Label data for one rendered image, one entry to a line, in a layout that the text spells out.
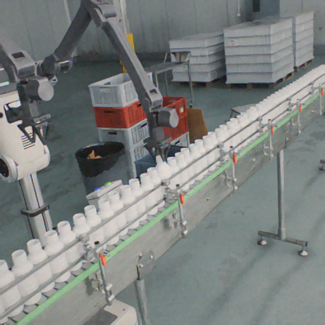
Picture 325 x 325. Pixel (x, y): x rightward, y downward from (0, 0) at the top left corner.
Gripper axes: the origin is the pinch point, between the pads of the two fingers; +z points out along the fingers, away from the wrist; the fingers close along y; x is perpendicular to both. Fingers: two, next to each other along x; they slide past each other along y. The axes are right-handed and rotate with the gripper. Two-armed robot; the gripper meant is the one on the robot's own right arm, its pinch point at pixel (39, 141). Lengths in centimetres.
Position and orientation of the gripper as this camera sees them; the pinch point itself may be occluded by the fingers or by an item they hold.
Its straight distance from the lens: 142.1
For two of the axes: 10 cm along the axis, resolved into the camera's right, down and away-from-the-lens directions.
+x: 5.9, -3.6, 7.2
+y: 8.0, 1.3, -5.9
